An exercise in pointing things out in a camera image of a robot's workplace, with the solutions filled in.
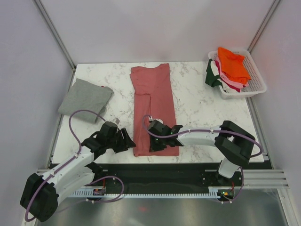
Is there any white plastic laundry basket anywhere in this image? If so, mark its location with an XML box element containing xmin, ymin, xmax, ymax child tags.
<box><xmin>208</xmin><ymin>49</ymin><xmax>267</xmax><ymax>99</ymax></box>

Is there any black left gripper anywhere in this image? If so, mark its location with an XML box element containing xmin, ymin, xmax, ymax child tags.
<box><xmin>106</xmin><ymin>128</ymin><xmax>135</xmax><ymax>153</ymax></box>

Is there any folded grey t shirt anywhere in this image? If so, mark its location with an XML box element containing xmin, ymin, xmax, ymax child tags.
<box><xmin>58</xmin><ymin>79</ymin><xmax>114</xmax><ymax>123</ymax></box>

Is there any aluminium frame post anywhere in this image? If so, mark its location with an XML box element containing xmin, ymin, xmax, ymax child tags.
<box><xmin>32</xmin><ymin>0</ymin><xmax>77</xmax><ymax>70</ymax></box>
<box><xmin>247</xmin><ymin>0</ymin><xmax>282</xmax><ymax>53</ymax></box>

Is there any white slotted cable duct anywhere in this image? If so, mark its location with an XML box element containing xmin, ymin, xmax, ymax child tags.
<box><xmin>69</xmin><ymin>187</ymin><xmax>234</xmax><ymax>199</ymax></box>

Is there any left aluminium frame post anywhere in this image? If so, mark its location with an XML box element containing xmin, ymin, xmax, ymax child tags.
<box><xmin>32</xmin><ymin>0</ymin><xmax>77</xmax><ymax>70</ymax></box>

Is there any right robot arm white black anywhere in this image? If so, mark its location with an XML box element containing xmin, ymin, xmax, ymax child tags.
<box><xmin>146</xmin><ymin>120</ymin><xmax>256</xmax><ymax>186</ymax></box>

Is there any light pink t shirt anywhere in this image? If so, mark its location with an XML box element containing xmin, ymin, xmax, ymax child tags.
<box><xmin>216</xmin><ymin>57</ymin><xmax>249</xmax><ymax>90</ymax></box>

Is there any dark green white garment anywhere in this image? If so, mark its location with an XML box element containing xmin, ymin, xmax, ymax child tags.
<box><xmin>205</xmin><ymin>59</ymin><xmax>222</xmax><ymax>88</ymax></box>

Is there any right aluminium frame post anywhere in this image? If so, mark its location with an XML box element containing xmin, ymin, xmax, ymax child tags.
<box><xmin>247</xmin><ymin>0</ymin><xmax>282</xmax><ymax>53</ymax></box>

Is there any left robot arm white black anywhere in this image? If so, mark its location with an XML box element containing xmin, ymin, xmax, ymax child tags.
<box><xmin>20</xmin><ymin>121</ymin><xmax>136</xmax><ymax>222</ymax></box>

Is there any salmon pink t shirt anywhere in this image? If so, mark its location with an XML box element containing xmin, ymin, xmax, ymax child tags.
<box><xmin>130</xmin><ymin>64</ymin><xmax>179</xmax><ymax>157</ymax></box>

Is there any magenta red t shirt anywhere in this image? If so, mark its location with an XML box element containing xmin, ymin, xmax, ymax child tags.
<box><xmin>215</xmin><ymin>60</ymin><xmax>241</xmax><ymax>93</ymax></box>

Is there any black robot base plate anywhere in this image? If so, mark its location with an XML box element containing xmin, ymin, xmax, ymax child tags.
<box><xmin>49</xmin><ymin>161</ymin><xmax>243</xmax><ymax>195</ymax></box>

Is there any orange t shirt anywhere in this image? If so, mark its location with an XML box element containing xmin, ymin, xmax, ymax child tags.
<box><xmin>218</xmin><ymin>47</ymin><xmax>251</xmax><ymax>85</ymax></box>

